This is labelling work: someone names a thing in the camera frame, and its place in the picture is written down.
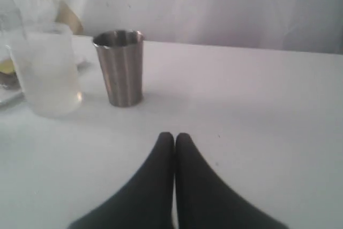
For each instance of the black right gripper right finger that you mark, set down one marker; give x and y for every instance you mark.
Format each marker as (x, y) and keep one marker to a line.
(204, 200)

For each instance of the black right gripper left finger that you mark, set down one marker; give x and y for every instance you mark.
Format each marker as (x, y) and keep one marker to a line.
(146, 200)

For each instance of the stainless steel cup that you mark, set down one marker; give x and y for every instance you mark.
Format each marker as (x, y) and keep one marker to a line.
(120, 54)

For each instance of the clear shaker strainer lid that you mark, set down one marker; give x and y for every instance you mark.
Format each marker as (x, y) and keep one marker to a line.
(13, 34)

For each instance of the clear plastic shaker cup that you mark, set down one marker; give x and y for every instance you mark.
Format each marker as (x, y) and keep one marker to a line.
(4, 54)

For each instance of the frosted plastic container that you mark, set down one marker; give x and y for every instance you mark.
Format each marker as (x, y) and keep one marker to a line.
(47, 71)

